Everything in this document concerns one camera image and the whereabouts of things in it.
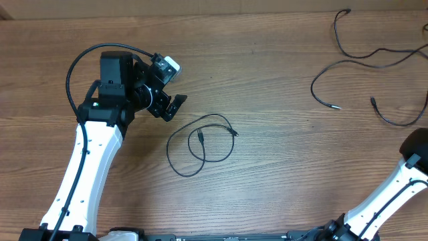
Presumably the thin black cable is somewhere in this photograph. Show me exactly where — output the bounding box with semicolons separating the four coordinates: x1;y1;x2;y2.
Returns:
369;90;428;127
166;113;239;178

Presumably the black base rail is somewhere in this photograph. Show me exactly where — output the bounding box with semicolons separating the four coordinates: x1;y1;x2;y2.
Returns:
143;230;318;241

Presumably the black USB cable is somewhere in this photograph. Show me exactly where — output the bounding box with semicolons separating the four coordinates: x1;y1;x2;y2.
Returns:
310;8;428;110

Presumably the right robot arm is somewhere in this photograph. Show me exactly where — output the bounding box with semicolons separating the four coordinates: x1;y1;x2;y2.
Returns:
315;128;427;241

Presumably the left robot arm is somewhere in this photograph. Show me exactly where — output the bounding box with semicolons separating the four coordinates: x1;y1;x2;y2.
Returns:
19;51;187;240

